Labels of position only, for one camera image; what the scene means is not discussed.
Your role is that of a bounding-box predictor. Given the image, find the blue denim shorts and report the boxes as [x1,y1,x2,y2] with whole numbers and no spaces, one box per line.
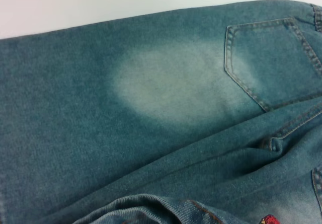
[0,0,322,224]

